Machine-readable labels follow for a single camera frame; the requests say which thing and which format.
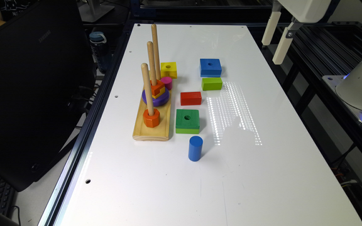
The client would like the purple ring block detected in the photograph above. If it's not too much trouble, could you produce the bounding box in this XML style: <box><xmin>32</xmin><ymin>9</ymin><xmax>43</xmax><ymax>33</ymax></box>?
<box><xmin>141</xmin><ymin>86</ymin><xmax>171</xmax><ymax>107</ymax></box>

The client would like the grey monitor stand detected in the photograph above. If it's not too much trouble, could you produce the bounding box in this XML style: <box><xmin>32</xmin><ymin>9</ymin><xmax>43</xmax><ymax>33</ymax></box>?
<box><xmin>78</xmin><ymin>0</ymin><xmax>115</xmax><ymax>23</ymax></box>

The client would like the rear wooden peg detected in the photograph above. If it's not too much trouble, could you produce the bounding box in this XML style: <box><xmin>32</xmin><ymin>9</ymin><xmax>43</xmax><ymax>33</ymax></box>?
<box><xmin>151</xmin><ymin>24</ymin><xmax>161</xmax><ymax>80</ymax></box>

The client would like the dark green square block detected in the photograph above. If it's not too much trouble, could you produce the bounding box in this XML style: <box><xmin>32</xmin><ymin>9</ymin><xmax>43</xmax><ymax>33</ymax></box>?
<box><xmin>175</xmin><ymin>109</ymin><xmax>200</xmax><ymax>134</ymax></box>

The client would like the blue cylinder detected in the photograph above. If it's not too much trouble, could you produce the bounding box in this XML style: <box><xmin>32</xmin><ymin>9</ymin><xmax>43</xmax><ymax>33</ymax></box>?
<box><xmin>188</xmin><ymin>136</ymin><xmax>203</xmax><ymax>161</ymax></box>

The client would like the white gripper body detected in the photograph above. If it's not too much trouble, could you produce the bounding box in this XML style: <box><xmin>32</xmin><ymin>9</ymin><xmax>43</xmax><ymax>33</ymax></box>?
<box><xmin>278</xmin><ymin>0</ymin><xmax>331</xmax><ymax>23</ymax></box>

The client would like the middle wooden peg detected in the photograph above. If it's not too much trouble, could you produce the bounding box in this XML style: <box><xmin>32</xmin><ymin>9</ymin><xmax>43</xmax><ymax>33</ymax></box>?
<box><xmin>147</xmin><ymin>41</ymin><xmax>157</xmax><ymax>86</ymax></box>

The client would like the red rectangular block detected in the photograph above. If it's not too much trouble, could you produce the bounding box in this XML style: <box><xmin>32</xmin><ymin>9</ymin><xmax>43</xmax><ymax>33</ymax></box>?
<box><xmin>180</xmin><ymin>92</ymin><xmax>202</xmax><ymax>105</ymax></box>

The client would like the blue water bottle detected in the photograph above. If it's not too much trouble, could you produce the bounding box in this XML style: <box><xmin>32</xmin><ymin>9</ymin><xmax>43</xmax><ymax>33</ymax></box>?
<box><xmin>89</xmin><ymin>31</ymin><xmax>112</xmax><ymax>73</ymax></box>

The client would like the black Samsung monitor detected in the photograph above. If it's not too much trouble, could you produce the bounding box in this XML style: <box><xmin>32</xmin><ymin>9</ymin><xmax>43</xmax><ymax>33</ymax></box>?
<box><xmin>0</xmin><ymin>0</ymin><xmax>96</xmax><ymax>191</ymax></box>

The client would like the yellow square block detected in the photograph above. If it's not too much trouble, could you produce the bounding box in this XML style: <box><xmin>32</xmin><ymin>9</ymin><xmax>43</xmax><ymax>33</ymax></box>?
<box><xmin>160</xmin><ymin>62</ymin><xmax>177</xmax><ymax>79</ymax></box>

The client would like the orange and yellow block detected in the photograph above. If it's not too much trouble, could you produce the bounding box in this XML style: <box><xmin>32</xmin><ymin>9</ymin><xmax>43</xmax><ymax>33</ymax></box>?
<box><xmin>150</xmin><ymin>80</ymin><xmax>165</xmax><ymax>99</ymax></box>

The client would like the pink cylinder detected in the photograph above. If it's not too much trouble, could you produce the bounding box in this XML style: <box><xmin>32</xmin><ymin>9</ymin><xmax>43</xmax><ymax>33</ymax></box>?
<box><xmin>161</xmin><ymin>77</ymin><xmax>173</xmax><ymax>90</ymax></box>

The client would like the front wooden peg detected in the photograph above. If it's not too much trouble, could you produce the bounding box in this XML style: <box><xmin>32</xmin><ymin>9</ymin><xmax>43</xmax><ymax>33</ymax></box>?
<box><xmin>141</xmin><ymin>63</ymin><xmax>155</xmax><ymax>116</ymax></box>

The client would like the wooden peg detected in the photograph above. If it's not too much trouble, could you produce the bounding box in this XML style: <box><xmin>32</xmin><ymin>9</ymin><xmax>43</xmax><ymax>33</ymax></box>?
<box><xmin>147</xmin><ymin>41</ymin><xmax>157</xmax><ymax>86</ymax></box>
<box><xmin>151</xmin><ymin>24</ymin><xmax>161</xmax><ymax>80</ymax></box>
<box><xmin>141</xmin><ymin>63</ymin><xmax>155</xmax><ymax>116</ymax></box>

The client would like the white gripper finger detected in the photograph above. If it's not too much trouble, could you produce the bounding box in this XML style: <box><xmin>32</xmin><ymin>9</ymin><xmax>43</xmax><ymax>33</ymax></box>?
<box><xmin>272</xmin><ymin>22</ymin><xmax>303</xmax><ymax>65</ymax></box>
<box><xmin>261</xmin><ymin>11</ymin><xmax>281</xmax><ymax>46</ymax></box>

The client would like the blue square block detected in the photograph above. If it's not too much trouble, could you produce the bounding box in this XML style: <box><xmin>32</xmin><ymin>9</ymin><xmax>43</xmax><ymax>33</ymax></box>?
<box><xmin>200</xmin><ymin>58</ymin><xmax>222</xmax><ymax>77</ymax></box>

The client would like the wooden peg base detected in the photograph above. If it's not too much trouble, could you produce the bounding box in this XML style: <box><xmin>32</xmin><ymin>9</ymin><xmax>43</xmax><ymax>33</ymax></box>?
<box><xmin>132</xmin><ymin>70</ymin><xmax>176</xmax><ymax>142</ymax></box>

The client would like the orange hexagon nut block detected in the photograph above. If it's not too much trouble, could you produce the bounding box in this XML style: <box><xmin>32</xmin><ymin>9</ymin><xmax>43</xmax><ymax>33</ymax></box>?
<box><xmin>143</xmin><ymin>109</ymin><xmax>160</xmax><ymax>127</ymax></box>

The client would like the light green rectangular block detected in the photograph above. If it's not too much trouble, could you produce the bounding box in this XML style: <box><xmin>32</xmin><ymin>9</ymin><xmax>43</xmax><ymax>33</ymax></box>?
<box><xmin>201</xmin><ymin>77</ymin><xmax>222</xmax><ymax>91</ymax></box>

